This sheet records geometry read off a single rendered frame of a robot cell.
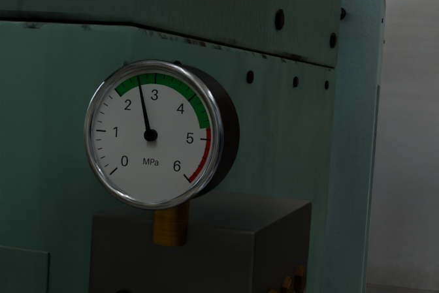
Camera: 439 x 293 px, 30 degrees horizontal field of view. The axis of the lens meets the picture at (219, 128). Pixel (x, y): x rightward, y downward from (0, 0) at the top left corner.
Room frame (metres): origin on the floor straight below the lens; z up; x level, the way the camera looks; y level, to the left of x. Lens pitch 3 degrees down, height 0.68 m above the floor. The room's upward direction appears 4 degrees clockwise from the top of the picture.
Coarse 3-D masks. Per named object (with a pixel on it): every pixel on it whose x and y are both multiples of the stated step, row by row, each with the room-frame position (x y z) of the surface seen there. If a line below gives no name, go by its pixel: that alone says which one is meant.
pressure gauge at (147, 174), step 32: (128, 64) 0.34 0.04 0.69; (160, 64) 0.34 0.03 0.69; (96, 96) 0.35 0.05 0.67; (128, 96) 0.34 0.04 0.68; (160, 96) 0.34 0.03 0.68; (192, 96) 0.33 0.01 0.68; (224, 96) 0.35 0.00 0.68; (96, 128) 0.35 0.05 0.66; (128, 128) 0.34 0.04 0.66; (160, 128) 0.34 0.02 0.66; (192, 128) 0.33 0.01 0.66; (224, 128) 0.33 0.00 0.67; (96, 160) 0.35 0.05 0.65; (128, 160) 0.34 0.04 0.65; (160, 160) 0.34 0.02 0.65; (192, 160) 0.33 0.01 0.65; (224, 160) 0.34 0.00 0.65; (128, 192) 0.34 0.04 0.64; (160, 192) 0.34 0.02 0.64; (192, 192) 0.33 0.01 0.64; (160, 224) 0.36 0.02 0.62
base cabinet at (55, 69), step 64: (0, 64) 0.44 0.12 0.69; (64, 64) 0.42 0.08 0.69; (192, 64) 0.50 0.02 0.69; (256, 64) 0.63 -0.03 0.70; (0, 128) 0.43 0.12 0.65; (64, 128) 0.42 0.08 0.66; (256, 128) 0.64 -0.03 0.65; (320, 128) 0.88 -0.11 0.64; (0, 192) 0.43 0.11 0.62; (64, 192) 0.42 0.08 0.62; (256, 192) 0.65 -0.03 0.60; (320, 192) 0.91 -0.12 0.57; (0, 256) 0.43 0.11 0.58; (64, 256) 0.42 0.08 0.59; (320, 256) 0.93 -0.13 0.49
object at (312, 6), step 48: (0, 0) 0.44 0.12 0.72; (48, 0) 0.43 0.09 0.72; (96, 0) 0.42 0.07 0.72; (144, 0) 0.42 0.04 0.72; (192, 0) 0.49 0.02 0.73; (240, 0) 0.58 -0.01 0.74; (288, 0) 0.71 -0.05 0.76; (336, 0) 0.93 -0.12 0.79; (240, 48) 0.60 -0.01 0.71; (288, 48) 0.72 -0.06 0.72; (336, 48) 0.95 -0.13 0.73
